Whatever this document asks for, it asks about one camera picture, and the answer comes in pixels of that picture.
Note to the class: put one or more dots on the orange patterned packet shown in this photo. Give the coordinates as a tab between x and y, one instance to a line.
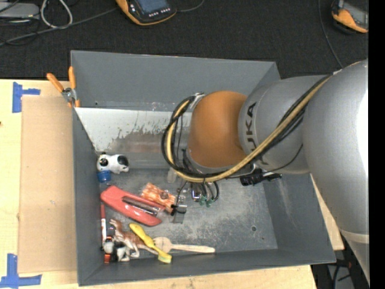
155	195

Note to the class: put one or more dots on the wooden spoon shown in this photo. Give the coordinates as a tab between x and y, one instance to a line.
186	247

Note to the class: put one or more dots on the grey metal bin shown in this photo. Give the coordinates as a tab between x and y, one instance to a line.
234	221

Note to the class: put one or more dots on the black and white toy cow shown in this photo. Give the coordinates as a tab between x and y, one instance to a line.
112	162

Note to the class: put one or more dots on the blue bottle cap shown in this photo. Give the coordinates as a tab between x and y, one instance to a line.
104	176

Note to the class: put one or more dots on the brown cardboard board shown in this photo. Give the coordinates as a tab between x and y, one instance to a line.
45	176

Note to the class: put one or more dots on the black and white toy figure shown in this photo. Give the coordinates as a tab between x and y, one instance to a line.
109	248

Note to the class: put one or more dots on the yellow plastic comb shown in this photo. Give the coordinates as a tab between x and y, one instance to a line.
147	239

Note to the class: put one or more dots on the red flat case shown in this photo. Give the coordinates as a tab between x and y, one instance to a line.
120	199

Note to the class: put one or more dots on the brown toy dinosaur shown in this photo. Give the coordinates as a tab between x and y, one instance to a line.
127	239

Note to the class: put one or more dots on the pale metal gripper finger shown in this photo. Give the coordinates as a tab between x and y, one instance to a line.
182	205
179	218

